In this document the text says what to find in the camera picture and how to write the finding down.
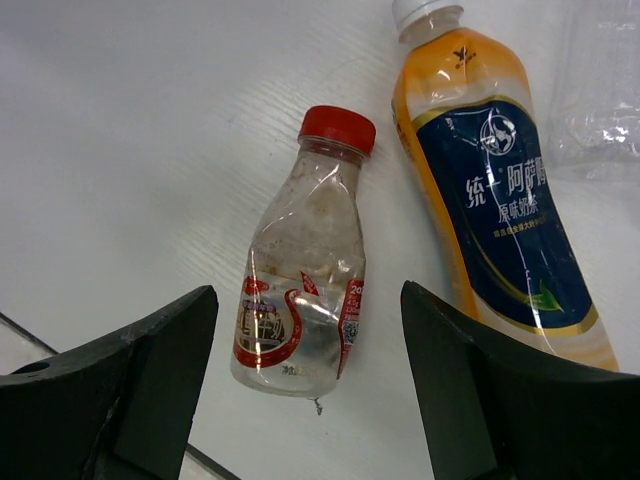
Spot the red cap clear bottle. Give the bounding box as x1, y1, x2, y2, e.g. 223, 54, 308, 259
230, 105, 376, 398

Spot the orange milk tea bottle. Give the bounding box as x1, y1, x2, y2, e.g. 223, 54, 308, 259
392, 1, 618, 371

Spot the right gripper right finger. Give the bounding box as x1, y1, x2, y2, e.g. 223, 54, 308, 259
401, 281, 639, 479

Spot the clear ribbed bottle left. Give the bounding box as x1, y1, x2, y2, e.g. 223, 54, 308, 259
547, 1, 639, 183

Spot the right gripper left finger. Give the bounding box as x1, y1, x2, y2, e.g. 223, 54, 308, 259
1, 286, 218, 479

